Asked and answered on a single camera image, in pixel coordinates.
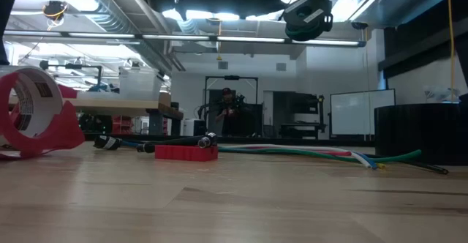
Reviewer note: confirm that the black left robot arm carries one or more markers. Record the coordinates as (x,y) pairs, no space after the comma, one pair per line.
(9,16)

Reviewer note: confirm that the long ceiling light bar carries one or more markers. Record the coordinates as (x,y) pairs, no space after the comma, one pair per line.
(175,37)

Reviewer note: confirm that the black background robot rig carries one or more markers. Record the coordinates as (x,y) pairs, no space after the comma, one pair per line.
(231,77)

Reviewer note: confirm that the clear plastic storage bin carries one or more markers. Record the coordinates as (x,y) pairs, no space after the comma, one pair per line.
(140,83)

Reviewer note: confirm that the person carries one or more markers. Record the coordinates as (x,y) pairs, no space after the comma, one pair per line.
(229,111)

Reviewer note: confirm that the black cabinet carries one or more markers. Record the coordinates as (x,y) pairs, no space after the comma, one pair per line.
(292,107)

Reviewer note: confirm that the whiteboard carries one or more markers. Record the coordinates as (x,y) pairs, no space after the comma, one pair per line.
(362,111)

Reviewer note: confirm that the wooden workbench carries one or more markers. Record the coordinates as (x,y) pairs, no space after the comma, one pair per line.
(128,107)

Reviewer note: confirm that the red ribbed block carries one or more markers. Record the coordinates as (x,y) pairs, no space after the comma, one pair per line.
(186,154)

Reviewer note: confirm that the red dispenser with white tape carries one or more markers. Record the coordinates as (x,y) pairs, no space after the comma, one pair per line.
(62,133)

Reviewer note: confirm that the silver ventilation duct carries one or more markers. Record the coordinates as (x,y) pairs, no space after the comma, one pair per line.
(117,19)

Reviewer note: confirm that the black aluminium table frame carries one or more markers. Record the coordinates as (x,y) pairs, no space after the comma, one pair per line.
(311,140)

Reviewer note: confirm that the grey duct tape roll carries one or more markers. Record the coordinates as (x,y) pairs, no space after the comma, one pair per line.
(420,133)

